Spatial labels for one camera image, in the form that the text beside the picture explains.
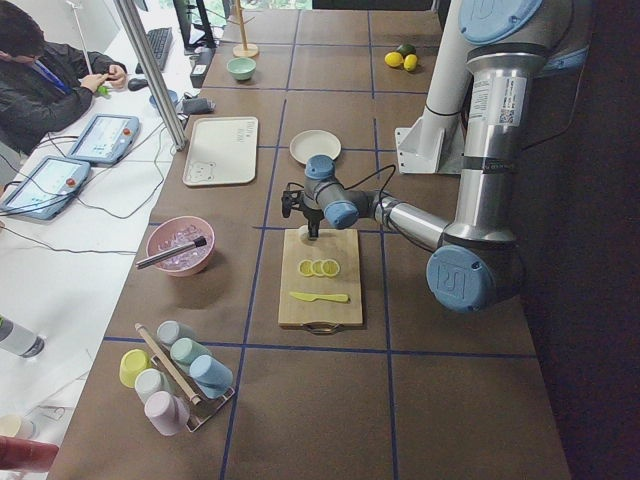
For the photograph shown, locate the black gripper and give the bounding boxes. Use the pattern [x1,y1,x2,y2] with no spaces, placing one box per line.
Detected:
[301,203,324,239]

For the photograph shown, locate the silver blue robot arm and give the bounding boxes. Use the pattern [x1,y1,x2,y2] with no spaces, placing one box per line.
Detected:
[282,1,594,313]

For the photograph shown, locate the cream tray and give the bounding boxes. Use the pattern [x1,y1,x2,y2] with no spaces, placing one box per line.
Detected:
[182,116,259,187]

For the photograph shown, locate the wooden cutting board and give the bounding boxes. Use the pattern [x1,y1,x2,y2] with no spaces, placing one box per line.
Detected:
[278,229,364,333]

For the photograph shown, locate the lemon slices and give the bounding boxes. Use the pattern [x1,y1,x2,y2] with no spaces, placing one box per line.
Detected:
[297,258,341,278]

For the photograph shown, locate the yellow plastic knife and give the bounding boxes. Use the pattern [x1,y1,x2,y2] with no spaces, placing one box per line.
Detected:
[289,291,350,303]

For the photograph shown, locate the white plate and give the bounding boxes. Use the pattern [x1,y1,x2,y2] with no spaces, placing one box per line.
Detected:
[289,130,342,165]

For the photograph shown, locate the pink bowl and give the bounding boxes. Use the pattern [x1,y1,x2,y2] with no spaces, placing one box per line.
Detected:
[146,216,215,277]

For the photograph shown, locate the grey folded cloth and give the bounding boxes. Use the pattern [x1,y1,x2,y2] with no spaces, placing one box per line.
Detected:
[182,98,215,116]

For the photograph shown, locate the green bowl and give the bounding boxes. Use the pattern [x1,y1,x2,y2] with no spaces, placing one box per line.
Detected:
[226,57,257,81]

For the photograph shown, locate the green cup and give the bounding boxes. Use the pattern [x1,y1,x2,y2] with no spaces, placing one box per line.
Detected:
[170,337,211,374]

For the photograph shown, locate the grey cup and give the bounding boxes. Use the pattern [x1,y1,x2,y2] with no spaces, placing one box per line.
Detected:
[156,320,197,347]

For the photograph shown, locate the blue cup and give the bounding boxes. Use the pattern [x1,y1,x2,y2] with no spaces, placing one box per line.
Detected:
[189,355,233,399]

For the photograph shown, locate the yellow lemon left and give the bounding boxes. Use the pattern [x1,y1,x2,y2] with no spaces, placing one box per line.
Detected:
[384,51,404,68]

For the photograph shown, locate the yellow lemon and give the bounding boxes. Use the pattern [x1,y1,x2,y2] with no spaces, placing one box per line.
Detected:
[384,51,404,68]
[403,54,419,72]

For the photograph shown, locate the wooden mug stand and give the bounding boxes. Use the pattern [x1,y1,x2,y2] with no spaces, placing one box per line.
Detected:
[233,0,259,58]

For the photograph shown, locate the yellow lemon right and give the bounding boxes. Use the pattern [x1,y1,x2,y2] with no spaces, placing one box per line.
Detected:
[403,54,419,72]

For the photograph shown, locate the blue bowl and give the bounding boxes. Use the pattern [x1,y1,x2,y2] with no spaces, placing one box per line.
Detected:
[149,90,179,110]

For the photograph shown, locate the green lime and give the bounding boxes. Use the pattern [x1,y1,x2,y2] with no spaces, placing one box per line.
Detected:
[395,43,416,57]

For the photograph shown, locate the black device box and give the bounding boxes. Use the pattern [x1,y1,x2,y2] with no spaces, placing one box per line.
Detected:
[190,47,215,88]

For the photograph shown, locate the cup rack with rod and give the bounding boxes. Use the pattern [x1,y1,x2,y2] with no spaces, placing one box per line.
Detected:
[135,323,235,432]

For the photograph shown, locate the yellow cup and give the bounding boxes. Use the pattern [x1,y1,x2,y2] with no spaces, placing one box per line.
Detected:
[119,349,151,388]

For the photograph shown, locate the white cup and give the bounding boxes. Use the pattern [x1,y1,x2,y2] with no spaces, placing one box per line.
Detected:
[134,368,175,404]

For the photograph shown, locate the upper teach pendant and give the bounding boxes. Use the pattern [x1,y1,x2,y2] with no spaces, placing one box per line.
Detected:
[66,114,140,165]

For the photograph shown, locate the teach pendant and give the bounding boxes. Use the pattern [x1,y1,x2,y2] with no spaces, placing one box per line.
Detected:
[66,114,140,165]
[1,156,91,220]

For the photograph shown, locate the computer mouse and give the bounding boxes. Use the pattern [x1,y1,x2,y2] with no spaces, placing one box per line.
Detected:
[127,78,148,92]

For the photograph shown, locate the black monitor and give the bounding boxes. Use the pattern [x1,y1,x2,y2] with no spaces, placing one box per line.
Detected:
[173,0,230,55]

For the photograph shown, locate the pink cup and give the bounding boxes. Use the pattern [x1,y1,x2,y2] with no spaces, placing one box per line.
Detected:
[144,391,190,436]

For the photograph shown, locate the black keyboard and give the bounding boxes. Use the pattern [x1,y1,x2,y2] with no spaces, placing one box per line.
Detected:
[146,27,173,72]

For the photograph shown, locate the lower teach pendant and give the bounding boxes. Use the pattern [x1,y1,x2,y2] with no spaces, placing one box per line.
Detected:
[1,156,91,220]

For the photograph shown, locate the seated person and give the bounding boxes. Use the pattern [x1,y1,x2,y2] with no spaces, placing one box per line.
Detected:
[1,1,127,155]

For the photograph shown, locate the clear water bottle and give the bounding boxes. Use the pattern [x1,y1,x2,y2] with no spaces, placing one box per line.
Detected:
[0,316,45,358]

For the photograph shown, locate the paper cup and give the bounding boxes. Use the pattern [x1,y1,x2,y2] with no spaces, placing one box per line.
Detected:
[0,414,37,440]

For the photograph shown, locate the red bottle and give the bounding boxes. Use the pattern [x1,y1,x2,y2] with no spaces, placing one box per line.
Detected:
[1,436,59,473]

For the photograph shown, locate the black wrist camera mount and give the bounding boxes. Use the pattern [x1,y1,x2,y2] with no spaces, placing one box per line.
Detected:
[281,182,304,218]

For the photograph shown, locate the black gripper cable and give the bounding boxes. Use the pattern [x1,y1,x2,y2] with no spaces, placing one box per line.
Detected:
[344,163,399,236]

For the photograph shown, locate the black handled utensil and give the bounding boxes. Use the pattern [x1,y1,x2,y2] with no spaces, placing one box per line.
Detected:
[135,236,208,269]

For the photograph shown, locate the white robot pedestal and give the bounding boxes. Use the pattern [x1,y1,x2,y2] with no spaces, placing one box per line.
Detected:
[395,1,471,174]

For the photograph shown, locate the aluminium frame post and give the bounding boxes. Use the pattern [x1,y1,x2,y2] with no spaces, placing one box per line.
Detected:
[114,0,187,151]

